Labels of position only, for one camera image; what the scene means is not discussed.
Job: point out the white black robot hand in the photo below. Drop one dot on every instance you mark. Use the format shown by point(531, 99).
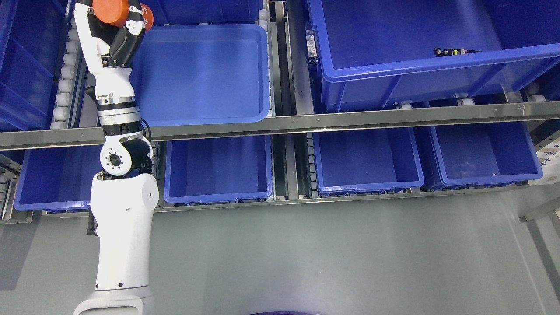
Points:
point(109, 51)

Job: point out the orange cylindrical capacitor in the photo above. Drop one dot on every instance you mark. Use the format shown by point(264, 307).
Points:
point(115, 12)

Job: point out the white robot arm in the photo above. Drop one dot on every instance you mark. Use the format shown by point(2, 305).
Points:
point(123, 199)

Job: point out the white roller track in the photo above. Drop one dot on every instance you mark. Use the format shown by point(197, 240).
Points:
point(68, 103)

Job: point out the blue bin top centre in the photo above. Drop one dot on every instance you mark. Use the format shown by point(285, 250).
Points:
point(189, 12)

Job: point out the blue bin upper left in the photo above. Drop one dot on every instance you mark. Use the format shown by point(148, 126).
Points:
point(31, 33)

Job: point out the shallow blue tray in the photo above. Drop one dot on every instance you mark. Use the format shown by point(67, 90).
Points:
point(202, 74)

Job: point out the blue bin lower left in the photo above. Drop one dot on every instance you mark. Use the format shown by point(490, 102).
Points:
point(57, 179)

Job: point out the blue bin lower middle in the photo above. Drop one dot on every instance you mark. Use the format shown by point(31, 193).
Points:
point(214, 170)

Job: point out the large blue bin upper right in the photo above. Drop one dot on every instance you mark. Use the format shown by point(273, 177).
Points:
point(373, 54)

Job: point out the blue bin lower centre right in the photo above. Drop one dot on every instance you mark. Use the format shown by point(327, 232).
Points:
point(367, 161)

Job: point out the small black component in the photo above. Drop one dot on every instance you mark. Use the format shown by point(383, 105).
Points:
point(438, 52)

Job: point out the blue bin lower far right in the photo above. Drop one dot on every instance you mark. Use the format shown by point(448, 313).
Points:
point(476, 155)

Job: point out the steel shelf rail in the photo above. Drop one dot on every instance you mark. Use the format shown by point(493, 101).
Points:
point(421, 117)

